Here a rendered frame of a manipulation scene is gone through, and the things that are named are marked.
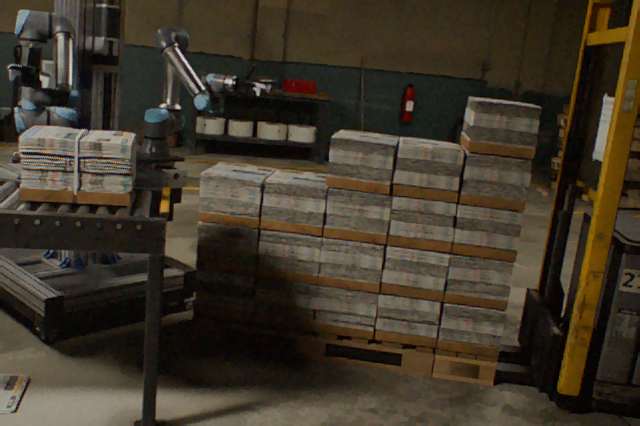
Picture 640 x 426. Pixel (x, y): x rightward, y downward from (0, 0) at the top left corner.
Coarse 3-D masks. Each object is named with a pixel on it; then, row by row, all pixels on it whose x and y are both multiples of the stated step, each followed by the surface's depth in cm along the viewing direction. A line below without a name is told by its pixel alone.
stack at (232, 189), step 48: (240, 192) 307; (288, 192) 305; (336, 192) 303; (240, 240) 312; (288, 240) 310; (336, 240) 308; (432, 240) 303; (240, 288) 318; (288, 288) 315; (336, 288) 313; (432, 288) 308; (192, 336) 326; (240, 336) 337; (288, 336) 320; (336, 336) 318; (432, 336) 313
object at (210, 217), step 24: (216, 216) 311; (360, 240) 307; (384, 240) 305; (408, 240) 304; (216, 264) 316; (360, 288) 311; (384, 288) 310; (408, 288) 309; (216, 312) 322; (360, 336) 316; (384, 336) 315; (408, 336) 314
